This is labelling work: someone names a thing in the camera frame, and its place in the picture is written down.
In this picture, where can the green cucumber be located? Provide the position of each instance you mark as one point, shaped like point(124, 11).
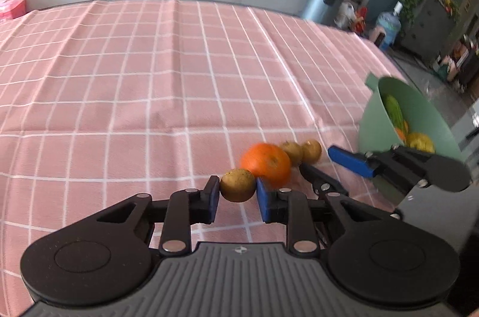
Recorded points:
point(394, 111)

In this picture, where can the green plastic colander bowl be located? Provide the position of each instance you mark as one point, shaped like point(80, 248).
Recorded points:
point(376, 132)

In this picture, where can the brown kiwi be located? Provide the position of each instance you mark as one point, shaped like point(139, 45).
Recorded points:
point(311, 151)
point(294, 152)
point(238, 185)

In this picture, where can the orange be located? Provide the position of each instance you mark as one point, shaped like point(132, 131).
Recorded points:
point(268, 162)
point(402, 131)

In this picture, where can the white plastic bag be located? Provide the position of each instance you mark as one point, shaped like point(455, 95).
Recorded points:
point(346, 16)

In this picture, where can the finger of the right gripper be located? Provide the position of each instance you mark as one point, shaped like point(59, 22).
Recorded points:
point(355, 162)
point(321, 182)

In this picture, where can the yellow lemon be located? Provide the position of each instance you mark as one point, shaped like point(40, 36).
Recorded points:
point(420, 142)

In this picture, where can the pink storage box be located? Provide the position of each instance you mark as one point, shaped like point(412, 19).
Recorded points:
point(12, 9)

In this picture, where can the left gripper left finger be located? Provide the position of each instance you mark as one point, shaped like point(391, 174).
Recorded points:
point(182, 210)

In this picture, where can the blue water jug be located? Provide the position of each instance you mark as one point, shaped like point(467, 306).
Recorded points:
point(391, 24)

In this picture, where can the grey pedal trash bin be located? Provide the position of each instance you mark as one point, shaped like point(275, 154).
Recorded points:
point(321, 11)

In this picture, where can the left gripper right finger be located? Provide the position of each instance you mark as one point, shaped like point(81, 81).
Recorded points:
point(300, 216)

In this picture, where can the grey drawer cabinet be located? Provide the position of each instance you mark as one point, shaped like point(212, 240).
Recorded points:
point(428, 31)

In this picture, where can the pink checkered tablecloth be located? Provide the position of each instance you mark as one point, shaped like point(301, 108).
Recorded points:
point(103, 100)

